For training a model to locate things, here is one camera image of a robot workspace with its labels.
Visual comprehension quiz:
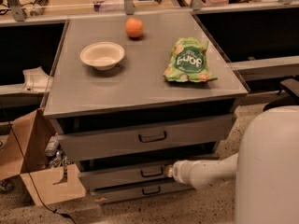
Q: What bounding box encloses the grey top drawer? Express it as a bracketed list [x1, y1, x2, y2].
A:
[50, 114, 236, 161]

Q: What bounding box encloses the black floor cable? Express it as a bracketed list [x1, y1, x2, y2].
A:
[0, 101, 78, 224]

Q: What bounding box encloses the brown cardboard box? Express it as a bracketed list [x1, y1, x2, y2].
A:
[0, 109, 87, 206]

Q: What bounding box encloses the white paper bowl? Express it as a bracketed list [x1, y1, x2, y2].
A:
[80, 42, 125, 71]

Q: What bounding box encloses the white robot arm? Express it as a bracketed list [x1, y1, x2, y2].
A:
[165, 105, 299, 224]

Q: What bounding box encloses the black office chair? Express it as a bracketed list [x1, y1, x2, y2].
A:
[263, 78, 299, 111]

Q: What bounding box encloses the grey bottom drawer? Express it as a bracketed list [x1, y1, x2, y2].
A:
[91, 178, 192, 204]

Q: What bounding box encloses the green snack bag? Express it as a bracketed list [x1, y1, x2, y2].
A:
[164, 37, 217, 83]

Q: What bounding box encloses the black white handheld tool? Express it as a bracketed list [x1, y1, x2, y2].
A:
[30, 0, 49, 16]

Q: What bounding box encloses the grey drawer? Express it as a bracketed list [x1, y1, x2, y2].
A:
[50, 114, 236, 161]
[91, 178, 192, 204]
[78, 153, 221, 191]

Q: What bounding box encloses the white plastic bracket part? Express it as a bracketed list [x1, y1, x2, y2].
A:
[21, 66, 53, 93]

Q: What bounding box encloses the grey drawer cabinet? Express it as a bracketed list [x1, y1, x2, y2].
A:
[42, 10, 249, 173]

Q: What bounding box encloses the orange fruit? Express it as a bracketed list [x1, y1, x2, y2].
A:
[125, 18, 144, 38]

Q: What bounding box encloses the plastic bottle in box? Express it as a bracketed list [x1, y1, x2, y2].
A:
[45, 135, 59, 157]

